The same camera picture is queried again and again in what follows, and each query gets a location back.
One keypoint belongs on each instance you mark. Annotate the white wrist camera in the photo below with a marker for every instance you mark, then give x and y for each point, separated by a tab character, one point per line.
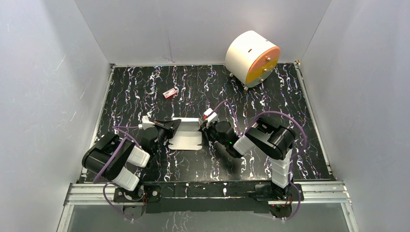
209	116
146	123

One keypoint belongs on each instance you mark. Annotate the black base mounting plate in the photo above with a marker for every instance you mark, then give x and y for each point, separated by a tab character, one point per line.
215	196

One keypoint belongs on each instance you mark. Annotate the aluminium frame rail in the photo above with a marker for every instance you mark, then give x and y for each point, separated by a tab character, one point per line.
313	191

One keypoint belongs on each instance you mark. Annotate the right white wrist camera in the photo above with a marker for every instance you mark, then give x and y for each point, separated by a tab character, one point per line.
209	116

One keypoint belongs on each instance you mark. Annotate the small red white packet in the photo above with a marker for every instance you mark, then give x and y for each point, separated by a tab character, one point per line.
170	93

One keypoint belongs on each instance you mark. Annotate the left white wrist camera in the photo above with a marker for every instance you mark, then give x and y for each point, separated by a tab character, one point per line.
146	123

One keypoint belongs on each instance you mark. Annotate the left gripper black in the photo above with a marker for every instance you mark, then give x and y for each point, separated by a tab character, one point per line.
161	130

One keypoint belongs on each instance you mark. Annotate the white cardboard box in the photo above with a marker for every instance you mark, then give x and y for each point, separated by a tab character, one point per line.
187	135

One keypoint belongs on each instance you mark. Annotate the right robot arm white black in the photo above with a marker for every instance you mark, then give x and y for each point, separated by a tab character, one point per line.
265	137

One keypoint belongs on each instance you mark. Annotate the white cylindrical drum orange face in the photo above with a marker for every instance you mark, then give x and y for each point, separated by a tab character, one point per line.
251	58

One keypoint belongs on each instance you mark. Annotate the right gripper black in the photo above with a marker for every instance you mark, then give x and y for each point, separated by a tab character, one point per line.
207	128

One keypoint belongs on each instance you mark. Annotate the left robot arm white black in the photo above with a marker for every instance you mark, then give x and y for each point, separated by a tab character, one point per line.
109	156

